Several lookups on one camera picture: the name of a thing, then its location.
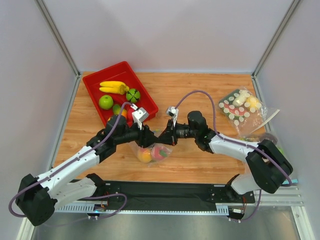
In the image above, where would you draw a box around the aluminium frame post left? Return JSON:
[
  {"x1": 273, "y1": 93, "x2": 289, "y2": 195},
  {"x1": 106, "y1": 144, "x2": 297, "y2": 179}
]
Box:
[{"x1": 34, "y1": 0, "x2": 81, "y2": 77}]

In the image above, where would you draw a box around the red fake apple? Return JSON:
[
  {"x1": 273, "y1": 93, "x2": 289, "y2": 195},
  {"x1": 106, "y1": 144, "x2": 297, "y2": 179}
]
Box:
[{"x1": 127, "y1": 106, "x2": 135, "y2": 122}]

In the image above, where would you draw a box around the fake mango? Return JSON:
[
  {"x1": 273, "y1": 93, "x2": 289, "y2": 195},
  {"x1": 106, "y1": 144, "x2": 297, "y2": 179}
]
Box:
[{"x1": 112, "y1": 104, "x2": 127, "y2": 119}]

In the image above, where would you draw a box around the clear zip top bag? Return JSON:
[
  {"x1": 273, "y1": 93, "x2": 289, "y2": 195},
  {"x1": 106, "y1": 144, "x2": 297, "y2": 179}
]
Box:
[{"x1": 127, "y1": 142, "x2": 173, "y2": 166}]

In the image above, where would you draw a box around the aluminium frame post right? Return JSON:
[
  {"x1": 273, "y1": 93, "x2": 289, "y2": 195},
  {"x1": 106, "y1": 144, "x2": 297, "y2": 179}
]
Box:
[{"x1": 251, "y1": 0, "x2": 302, "y2": 79}]

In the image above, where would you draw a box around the aluminium frame post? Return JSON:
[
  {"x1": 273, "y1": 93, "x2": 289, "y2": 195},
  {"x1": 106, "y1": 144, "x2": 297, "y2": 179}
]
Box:
[
  {"x1": 251, "y1": 0, "x2": 302, "y2": 79},
  {"x1": 34, "y1": 0, "x2": 81, "y2": 77}
]

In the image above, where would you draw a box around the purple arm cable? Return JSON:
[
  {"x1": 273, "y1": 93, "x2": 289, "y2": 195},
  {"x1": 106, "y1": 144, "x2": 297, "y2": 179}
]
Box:
[
  {"x1": 8, "y1": 101, "x2": 137, "y2": 222},
  {"x1": 173, "y1": 90, "x2": 294, "y2": 187}
]

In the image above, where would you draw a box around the small green fake watermelon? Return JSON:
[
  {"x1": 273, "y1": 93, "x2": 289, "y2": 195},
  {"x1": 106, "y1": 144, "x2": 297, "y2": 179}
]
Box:
[{"x1": 125, "y1": 88, "x2": 141, "y2": 104}]

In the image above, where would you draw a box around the polka dot plastic bag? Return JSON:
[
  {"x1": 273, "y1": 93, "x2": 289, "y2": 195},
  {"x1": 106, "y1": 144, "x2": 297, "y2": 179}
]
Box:
[{"x1": 218, "y1": 86, "x2": 280, "y2": 136}]

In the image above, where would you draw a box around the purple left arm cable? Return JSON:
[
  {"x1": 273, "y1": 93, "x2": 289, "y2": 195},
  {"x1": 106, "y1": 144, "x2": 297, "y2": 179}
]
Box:
[{"x1": 8, "y1": 101, "x2": 137, "y2": 222}]

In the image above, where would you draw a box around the yellow fake lemon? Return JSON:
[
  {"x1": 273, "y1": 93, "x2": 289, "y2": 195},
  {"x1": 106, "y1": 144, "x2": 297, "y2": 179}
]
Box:
[{"x1": 244, "y1": 95, "x2": 262, "y2": 110}]

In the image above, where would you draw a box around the yellow fake banana bunch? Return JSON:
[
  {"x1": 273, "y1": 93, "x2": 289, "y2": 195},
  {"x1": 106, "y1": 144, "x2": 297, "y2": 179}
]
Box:
[{"x1": 99, "y1": 81, "x2": 130, "y2": 95}]

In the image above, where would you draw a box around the red plastic bin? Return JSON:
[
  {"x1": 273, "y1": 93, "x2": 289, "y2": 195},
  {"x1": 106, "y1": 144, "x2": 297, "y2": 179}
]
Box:
[{"x1": 83, "y1": 61, "x2": 159, "y2": 125}]

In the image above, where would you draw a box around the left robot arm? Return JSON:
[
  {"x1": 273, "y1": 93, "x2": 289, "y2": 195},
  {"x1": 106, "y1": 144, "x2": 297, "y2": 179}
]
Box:
[{"x1": 13, "y1": 115, "x2": 158, "y2": 227}]

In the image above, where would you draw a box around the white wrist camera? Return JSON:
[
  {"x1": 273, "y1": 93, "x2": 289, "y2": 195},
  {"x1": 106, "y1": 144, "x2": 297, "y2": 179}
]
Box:
[
  {"x1": 166, "y1": 106, "x2": 179, "y2": 127},
  {"x1": 131, "y1": 107, "x2": 149, "y2": 130}
]

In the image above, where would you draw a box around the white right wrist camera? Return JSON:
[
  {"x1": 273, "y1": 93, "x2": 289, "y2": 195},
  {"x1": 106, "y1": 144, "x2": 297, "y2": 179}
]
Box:
[{"x1": 166, "y1": 106, "x2": 179, "y2": 127}]

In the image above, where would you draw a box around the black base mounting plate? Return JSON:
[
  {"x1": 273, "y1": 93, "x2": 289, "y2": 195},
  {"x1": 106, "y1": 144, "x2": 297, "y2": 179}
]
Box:
[{"x1": 93, "y1": 181, "x2": 255, "y2": 210}]

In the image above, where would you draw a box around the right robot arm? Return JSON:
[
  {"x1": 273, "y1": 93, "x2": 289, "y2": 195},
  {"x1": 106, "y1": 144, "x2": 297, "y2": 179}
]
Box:
[{"x1": 158, "y1": 110, "x2": 293, "y2": 195}]

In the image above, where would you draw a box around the green fake apple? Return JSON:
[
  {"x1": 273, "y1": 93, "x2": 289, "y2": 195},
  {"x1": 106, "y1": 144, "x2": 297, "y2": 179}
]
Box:
[{"x1": 98, "y1": 95, "x2": 114, "y2": 110}]

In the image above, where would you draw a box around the white cable duct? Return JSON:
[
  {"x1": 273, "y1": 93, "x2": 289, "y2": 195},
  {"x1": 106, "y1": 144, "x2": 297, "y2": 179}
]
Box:
[{"x1": 56, "y1": 201, "x2": 245, "y2": 216}]

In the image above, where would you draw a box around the white fake food piece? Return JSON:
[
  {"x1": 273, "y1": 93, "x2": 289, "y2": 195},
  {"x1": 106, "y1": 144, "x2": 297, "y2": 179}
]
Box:
[{"x1": 232, "y1": 91, "x2": 247, "y2": 108}]

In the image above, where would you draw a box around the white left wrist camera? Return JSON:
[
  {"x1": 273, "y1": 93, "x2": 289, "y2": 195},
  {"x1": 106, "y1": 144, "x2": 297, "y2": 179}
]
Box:
[{"x1": 131, "y1": 107, "x2": 149, "y2": 130}]

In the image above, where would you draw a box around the fake peach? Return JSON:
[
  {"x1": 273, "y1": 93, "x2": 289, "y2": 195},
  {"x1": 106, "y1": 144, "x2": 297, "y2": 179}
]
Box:
[{"x1": 137, "y1": 148, "x2": 153, "y2": 163}]

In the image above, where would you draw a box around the fake watermelon slice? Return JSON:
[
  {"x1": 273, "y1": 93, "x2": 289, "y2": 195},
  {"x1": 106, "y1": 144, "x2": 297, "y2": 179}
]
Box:
[{"x1": 222, "y1": 103, "x2": 248, "y2": 120}]

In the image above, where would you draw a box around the pink fake fruit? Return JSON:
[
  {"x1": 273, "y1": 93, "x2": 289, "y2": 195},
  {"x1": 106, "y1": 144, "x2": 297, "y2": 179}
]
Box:
[{"x1": 151, "y1": 145, "x2": 171, "y2": 161}]

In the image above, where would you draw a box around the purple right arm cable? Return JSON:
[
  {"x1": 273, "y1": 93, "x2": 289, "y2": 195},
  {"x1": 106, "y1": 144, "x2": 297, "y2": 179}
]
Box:
[{"x1": 173, "y1": 90, "x2": 294, "y2": 187}]

